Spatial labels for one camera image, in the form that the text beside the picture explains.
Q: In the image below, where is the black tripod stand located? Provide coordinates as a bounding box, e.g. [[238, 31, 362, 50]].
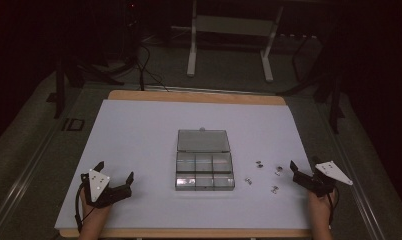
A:
[[277, 33, 346, 135], [46, 49, 125, 120]]

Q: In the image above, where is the clear plastic compartment box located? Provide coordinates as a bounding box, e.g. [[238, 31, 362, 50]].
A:
[[174, 127, 236, 192]]

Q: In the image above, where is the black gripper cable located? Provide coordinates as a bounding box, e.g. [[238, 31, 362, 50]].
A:
[[74, 182, 90, 233], [326, 191, 340, 229]]

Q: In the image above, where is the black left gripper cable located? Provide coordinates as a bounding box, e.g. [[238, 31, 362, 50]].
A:
[[74, 182, 90, 233]]

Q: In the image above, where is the wooden table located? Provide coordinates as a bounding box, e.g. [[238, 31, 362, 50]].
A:
[[59, 89, 313, 239]]

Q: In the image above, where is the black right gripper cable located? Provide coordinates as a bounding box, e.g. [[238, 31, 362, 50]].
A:
[[326, 191, 340, 229]]

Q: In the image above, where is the person's left hand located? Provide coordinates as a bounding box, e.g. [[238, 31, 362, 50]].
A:
[[80, 191, 113, 218]]

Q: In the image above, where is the black floor cable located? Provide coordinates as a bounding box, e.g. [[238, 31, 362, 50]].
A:
[[128, 19, 171, 93]]

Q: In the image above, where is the white table mat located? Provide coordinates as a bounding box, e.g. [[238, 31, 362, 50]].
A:
[[54, 99, 313, 231]]

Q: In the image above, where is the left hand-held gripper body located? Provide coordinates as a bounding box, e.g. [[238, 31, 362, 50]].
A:
[[80, 169, 134, 210]]

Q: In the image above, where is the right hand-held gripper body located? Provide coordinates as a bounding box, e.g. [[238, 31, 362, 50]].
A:
[[292, 160, 354, 198]]

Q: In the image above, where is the person's right hand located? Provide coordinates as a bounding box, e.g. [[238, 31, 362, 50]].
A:
[[307, 191, 339, 215]]

